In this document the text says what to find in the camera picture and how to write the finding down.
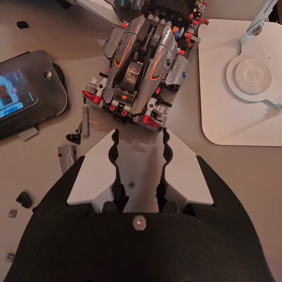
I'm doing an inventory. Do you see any lego car model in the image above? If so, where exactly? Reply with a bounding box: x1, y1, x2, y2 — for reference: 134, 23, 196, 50
82, 0, 208, 132

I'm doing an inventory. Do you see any clear round disc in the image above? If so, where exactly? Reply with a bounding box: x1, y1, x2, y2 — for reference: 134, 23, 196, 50
234, 58, 272, 95

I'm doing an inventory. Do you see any long grey lego wedge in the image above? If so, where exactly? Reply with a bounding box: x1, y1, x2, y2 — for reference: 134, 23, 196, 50
82, 106, 91, 136

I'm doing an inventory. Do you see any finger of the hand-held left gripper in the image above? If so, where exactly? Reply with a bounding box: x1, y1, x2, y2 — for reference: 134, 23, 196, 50
76, 0, 125, 27

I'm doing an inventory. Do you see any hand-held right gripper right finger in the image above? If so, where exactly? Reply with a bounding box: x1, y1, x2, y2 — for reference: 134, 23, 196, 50
155, 127, 214, 213

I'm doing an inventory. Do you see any light grey flat lego piece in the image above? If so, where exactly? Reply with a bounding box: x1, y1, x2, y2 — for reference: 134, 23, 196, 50
18, 127, 40, 141

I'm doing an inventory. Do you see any grey curved lego panel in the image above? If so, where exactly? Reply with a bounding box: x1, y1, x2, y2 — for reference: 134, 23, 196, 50
58, 145, 77, 175

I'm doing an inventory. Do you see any dark curved lego slope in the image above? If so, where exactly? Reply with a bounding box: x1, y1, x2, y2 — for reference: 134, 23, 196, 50
16, 191, 33, 208

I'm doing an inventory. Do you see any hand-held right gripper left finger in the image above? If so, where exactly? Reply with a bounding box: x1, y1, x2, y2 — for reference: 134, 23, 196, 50
67, 129, 129, 213

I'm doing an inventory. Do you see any black lego pin connector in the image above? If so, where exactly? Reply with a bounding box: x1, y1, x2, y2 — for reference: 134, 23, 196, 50
66, 133, 81, 145

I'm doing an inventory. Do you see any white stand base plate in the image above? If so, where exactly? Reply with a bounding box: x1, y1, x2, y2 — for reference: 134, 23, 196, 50
198, 19, 282, 146

